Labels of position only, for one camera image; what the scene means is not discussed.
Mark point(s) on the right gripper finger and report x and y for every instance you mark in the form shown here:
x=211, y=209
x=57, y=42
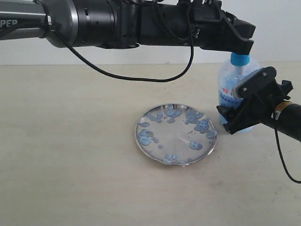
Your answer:
x=254, y=82
x=238, y=119

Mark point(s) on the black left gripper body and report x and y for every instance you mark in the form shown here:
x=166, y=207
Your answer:
x=195, y=23

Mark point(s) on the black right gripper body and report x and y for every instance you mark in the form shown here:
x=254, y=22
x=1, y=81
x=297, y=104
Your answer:
x=271, y=105

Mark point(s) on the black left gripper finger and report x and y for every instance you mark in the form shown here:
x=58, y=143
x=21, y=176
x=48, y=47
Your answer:
x=237, y=34

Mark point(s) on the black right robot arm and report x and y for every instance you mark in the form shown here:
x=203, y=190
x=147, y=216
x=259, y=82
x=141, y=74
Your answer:
x=293, y=132

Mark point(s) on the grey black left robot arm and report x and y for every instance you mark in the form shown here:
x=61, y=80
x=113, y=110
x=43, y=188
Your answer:
x=127, y=24

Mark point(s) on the round steel plate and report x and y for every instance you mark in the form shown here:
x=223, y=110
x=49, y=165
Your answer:
x=175, y=134

